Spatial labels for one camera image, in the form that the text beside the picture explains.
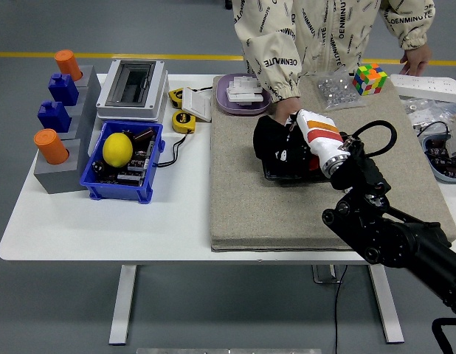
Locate person's left hand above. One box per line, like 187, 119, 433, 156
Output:
399, 44, 432, 77

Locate person's right hand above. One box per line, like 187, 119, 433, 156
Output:
274, 96, 302, 125

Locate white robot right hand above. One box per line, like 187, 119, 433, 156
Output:
274, 109, 345, 173

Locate black rag with red tag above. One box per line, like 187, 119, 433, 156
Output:
252, 114, 325, 174

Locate glossy black panel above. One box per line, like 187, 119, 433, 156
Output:
262, 162, 331, 182

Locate white power strip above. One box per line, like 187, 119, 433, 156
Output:
390, 72, 456, 104

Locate white plastic parts pile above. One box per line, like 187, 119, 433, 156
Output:
224, 73, 265, 108

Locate clear bag of metal nuts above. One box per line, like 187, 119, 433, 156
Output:
309, 69, 367, 113

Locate multicolour puzzle cube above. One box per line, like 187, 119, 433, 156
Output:
352, 63, 388, 97

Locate clear bags of small parts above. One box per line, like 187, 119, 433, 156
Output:
399, 94, 456, 130

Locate purple tray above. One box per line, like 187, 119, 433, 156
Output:
212, 72, 272, 117

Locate person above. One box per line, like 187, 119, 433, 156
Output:
231, 0, 435, 104

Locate blue-rimmed tray of electronics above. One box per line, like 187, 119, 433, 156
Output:
421, 132, 456, 184

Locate yellow tape measure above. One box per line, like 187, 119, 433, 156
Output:
168, 87, 192, 108
171, 109, 196, 133

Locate grey-brown mat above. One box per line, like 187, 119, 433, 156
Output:
209, 74, 456, 253

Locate grey electrical distribution box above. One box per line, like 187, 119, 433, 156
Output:
95, 59, 169, 122

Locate circuit board with capacitors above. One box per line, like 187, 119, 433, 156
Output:
91, 127, 156, 187

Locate yellow lemon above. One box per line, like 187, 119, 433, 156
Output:
102, 132, 134, 169

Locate white table leg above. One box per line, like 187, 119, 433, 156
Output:
108, 264, 138, 347
367, 264, 405, 344

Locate blue plastic bin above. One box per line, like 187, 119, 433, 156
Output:
79, 120, 165, 204

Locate orange cylinder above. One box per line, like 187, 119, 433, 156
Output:
32, 128, 69, 165
53, 49, 83, 82

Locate blue notched block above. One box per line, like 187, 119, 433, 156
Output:
37, 100, 72, 133
47, 72, 80, 107

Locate grey stepped block holder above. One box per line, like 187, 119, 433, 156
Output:
32, 65, 103, 195

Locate black cable loop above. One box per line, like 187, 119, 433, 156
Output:
415, 120, 452, 143

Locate white wall switch plate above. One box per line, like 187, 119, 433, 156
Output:
181, 88, 213, 122

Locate thin black cable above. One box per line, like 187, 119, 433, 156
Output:
155, 128, 195, 169

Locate black power cable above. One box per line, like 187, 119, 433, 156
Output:
333, 264, 349, 354

